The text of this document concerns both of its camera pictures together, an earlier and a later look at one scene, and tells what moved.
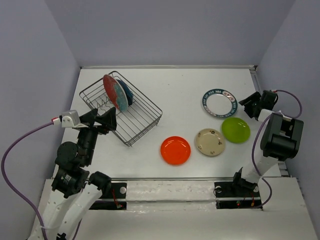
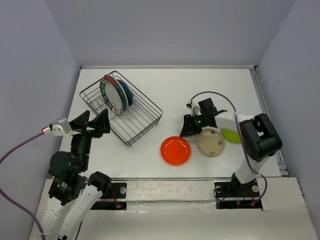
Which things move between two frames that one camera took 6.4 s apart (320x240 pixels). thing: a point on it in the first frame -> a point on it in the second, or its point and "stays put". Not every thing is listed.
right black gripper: x=254 y=97 -> x=187 y=129
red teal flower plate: x=117 y=93 stays put
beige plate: x=209 y=142 stays put
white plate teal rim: x=219 y=103 -> x=111 y=97
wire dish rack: x=136 y=115 stays put
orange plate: x=175 y=150 stays put
